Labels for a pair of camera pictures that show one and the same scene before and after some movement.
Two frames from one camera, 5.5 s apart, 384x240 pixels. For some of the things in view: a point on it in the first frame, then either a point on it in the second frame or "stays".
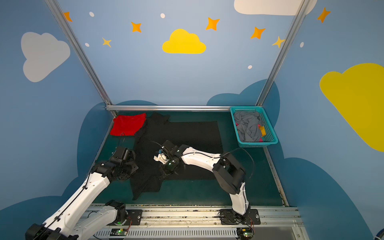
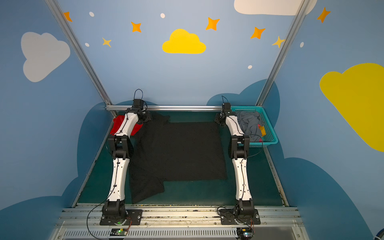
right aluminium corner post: x=295 y=23 stays
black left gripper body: x=129 y=165 -> x=147 y=116
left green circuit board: x=119 y=232 stays
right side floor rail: x=276 y=178 stays
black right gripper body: x=167 y=163 -> x=218 y=118
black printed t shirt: x=146 y=178 stays
